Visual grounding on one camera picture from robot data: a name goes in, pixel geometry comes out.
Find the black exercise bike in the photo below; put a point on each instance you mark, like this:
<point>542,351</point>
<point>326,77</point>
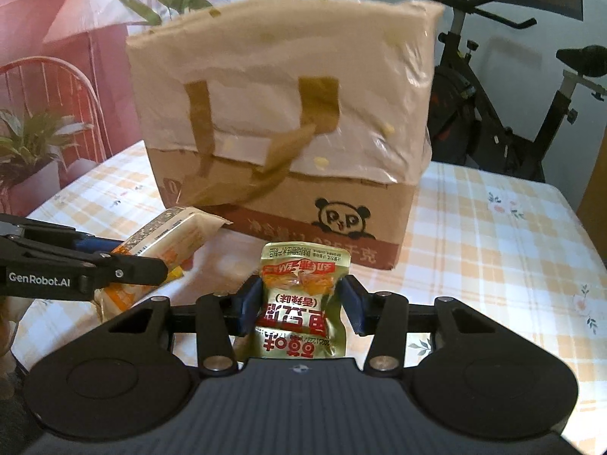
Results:
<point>502,95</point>

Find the wooden door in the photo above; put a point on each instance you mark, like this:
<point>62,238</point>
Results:
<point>595,189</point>

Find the red printed curtain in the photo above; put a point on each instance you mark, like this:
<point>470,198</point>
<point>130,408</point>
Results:
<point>71,19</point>

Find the gold snack pouch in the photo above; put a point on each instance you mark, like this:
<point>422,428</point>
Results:
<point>301,298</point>

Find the yellow snack packet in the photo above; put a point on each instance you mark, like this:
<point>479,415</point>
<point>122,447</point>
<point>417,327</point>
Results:
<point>161,241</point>

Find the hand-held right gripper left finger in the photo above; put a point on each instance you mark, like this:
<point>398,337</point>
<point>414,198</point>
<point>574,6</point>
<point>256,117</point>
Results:
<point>249,308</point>

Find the brown cardboard box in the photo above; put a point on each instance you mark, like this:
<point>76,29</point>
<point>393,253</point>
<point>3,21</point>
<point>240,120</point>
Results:
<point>284,118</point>

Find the red metal chair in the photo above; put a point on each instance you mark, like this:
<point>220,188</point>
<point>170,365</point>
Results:
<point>61,99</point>

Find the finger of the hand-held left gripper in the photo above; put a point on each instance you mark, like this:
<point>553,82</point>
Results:
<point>52,234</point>
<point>133,268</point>

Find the potted green plant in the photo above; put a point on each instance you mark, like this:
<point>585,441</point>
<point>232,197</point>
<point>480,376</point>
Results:
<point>31,151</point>

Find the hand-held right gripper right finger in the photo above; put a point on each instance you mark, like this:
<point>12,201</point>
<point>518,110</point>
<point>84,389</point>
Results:
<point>354,308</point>

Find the checkered tablecloth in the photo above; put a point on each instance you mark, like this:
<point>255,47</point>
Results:
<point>493,256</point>

